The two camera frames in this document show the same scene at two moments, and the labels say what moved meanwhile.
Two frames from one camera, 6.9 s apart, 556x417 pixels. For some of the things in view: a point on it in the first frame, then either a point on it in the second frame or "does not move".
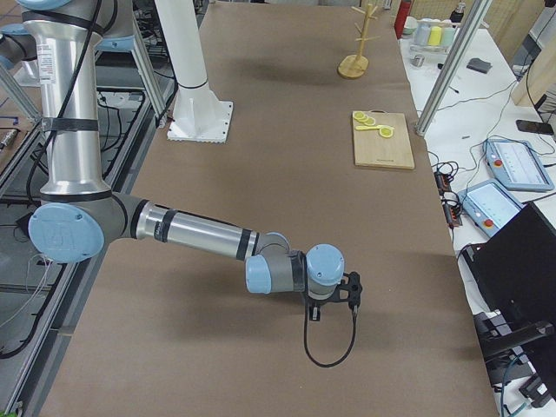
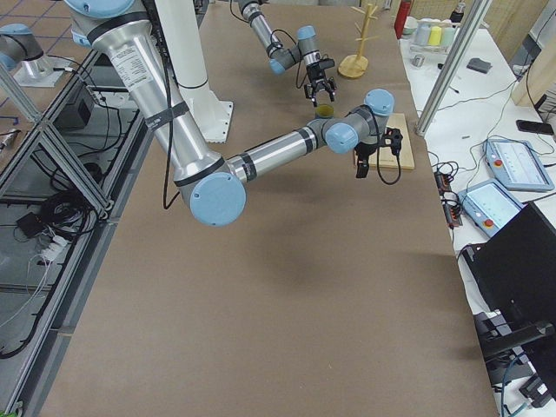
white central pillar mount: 198,115 does not move
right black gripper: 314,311 to 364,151
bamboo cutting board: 370,148 does not move
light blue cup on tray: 423,31 does not move
